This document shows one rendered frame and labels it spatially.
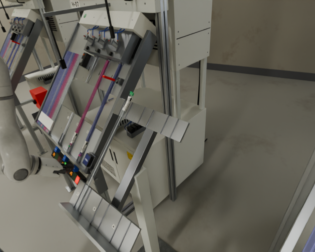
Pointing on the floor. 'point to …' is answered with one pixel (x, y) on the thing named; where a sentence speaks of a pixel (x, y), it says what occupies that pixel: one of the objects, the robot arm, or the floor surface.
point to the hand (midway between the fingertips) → (68, 167)
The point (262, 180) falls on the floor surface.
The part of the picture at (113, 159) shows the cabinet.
